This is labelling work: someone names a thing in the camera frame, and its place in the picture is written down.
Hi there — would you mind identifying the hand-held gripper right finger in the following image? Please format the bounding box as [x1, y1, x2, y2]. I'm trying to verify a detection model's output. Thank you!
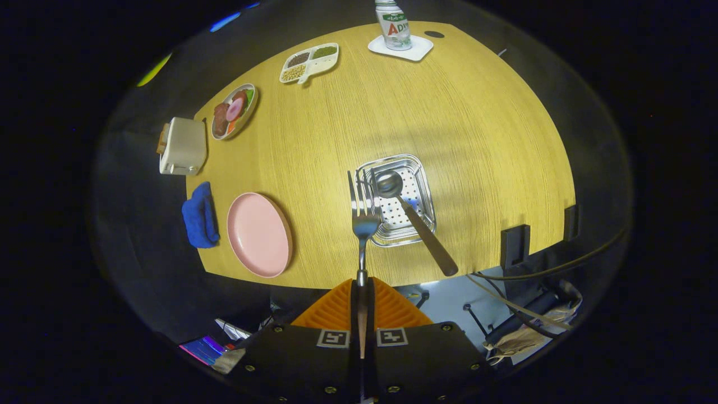
[367, 277, 497, 404]

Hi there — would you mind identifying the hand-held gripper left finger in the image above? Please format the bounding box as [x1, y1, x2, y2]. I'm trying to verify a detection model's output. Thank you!
[224, 278, 360, 404]

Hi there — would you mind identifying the silver fork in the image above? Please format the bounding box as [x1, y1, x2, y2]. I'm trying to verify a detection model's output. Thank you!
[347, 168, 382, 360]

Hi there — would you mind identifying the silver spoon with brown handle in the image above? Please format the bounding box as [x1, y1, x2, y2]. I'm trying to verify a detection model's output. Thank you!
[375, 169, 459, 278]

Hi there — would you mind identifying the pink round plate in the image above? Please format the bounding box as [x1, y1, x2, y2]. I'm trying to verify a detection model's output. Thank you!
[227, 192, 294, 279]

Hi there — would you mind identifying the brown paper bag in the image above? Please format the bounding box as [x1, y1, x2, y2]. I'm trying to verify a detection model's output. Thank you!
[485, 281, 584, 362]

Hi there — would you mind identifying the glowing screen device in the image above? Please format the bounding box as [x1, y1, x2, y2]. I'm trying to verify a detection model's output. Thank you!
[179, 336, 228, 366]

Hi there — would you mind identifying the black table clamp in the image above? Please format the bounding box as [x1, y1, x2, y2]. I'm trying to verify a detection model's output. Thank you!
[563, 205, 579, 243]
[500, 224, 531, 270]

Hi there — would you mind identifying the blue cloth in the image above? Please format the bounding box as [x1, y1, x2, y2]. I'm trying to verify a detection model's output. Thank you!
[181, 181, 220, 249]

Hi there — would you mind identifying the round plate with toy food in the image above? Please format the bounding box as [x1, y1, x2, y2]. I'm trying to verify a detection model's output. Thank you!
[210, 83, 259, 141]

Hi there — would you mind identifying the brown meat patty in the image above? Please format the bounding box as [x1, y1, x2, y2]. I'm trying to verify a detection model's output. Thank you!
[213, 103, 231, 137]

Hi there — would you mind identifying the cream toaster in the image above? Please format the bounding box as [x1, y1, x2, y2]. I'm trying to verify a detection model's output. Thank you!
[159, 117, 208, 176]

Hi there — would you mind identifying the white divided dish with beans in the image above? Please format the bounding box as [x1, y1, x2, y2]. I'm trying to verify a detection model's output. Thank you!
[279, 43, 340, 85]

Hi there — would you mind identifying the white square coaster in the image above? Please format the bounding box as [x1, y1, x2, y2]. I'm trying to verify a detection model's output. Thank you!
[367, 35, 435, 62]

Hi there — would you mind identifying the white drink bottle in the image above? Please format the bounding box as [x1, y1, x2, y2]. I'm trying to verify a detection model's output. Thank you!
[374, 0, 412, 52]

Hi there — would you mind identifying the steel wire drain basket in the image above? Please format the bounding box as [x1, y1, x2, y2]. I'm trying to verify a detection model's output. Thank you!
[356, 153, 438, 248]

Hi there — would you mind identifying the thick black cable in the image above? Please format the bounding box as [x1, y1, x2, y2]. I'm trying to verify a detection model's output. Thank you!
[468, 227, 629, 281]

